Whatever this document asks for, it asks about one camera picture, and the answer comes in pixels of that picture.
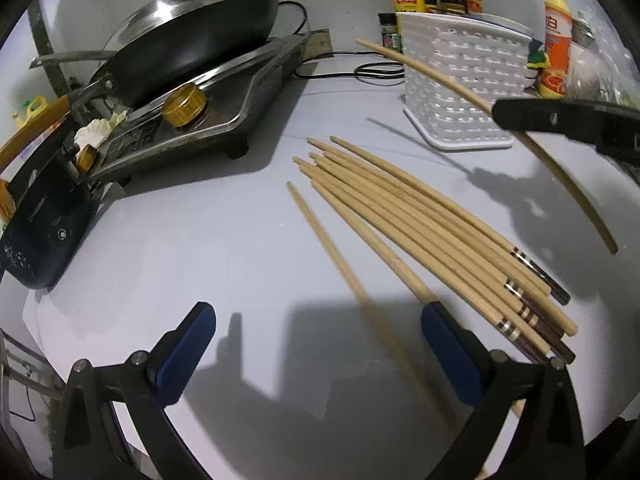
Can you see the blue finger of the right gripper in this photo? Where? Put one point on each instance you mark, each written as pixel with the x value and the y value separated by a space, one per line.
pixel 611 129

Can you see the yellow oil jug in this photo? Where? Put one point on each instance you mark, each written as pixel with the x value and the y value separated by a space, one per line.
pixel 28 110

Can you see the orange yellow detergent bottle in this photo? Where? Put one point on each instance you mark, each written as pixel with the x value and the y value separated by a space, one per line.
pixel 558 24

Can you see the yellow green sponge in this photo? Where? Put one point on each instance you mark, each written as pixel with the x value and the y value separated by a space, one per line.
pixel 537 57

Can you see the clear plastic bag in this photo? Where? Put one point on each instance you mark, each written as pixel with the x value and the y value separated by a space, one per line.
pixel 601 67

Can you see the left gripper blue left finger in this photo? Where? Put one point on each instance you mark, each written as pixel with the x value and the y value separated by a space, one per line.
pixel 175 357

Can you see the brass stove knob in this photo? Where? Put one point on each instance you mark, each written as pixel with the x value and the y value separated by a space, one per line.
pixel 184 105

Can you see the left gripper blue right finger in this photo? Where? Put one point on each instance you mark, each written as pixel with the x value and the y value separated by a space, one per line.
pixel 445 337

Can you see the wooden chopstick pile front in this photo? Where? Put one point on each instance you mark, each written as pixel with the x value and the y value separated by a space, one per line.
pixel 357 216

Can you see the yellow cap soy sauce bottle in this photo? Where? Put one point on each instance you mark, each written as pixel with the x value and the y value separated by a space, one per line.
pixel 431 6

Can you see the small dark spice jar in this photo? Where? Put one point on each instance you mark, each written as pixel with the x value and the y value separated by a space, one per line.
pixel 391 38

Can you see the steel gas stove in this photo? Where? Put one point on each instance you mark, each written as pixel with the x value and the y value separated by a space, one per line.
pixel 214 111

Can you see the wooden chopstick dark banded end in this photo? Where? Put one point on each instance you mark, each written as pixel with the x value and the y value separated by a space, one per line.
pixel 557 291

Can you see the wooden chopstick apart from pile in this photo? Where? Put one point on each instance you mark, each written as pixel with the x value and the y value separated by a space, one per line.
pixel 384 330

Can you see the black wok pan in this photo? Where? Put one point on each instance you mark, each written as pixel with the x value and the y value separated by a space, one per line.
pixel 187 46

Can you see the white perforated plastic basket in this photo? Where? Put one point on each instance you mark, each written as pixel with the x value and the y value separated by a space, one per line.
pixel 487 58

